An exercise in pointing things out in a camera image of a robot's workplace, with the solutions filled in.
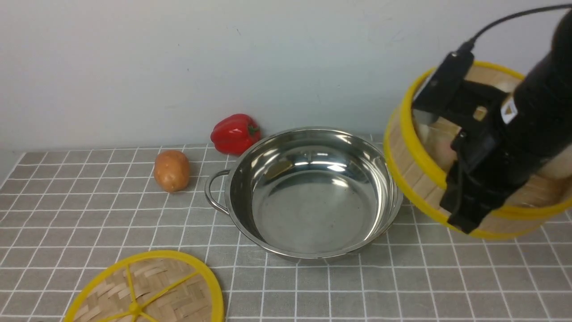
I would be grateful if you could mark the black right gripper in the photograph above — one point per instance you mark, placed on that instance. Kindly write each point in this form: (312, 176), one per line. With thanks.
(495, 154)

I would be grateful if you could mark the bamboo steamer basket yellow rim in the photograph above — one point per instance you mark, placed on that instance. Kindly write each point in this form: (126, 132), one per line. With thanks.
(424, 182)

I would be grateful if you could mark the bamboo steamer lid yellow rim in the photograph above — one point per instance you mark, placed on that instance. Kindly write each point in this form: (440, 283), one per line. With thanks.
(154, 286)

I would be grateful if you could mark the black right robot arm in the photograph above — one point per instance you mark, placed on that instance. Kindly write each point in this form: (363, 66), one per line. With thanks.
(549, 87)

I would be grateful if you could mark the stainless steel pot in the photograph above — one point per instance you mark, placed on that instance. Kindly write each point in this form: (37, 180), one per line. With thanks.
(308, 194)

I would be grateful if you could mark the red bell pepper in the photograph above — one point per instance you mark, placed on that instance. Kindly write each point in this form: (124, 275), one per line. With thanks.
(235, 135)

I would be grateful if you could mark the brown potato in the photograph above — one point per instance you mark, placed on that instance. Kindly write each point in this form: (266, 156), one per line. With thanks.
(172, 171)

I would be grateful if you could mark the grey checkered tablecloth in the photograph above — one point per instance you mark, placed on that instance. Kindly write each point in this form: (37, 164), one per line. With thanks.
(67, 215)

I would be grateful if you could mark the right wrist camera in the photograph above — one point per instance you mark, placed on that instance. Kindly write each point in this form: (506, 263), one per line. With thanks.
(437, 90)

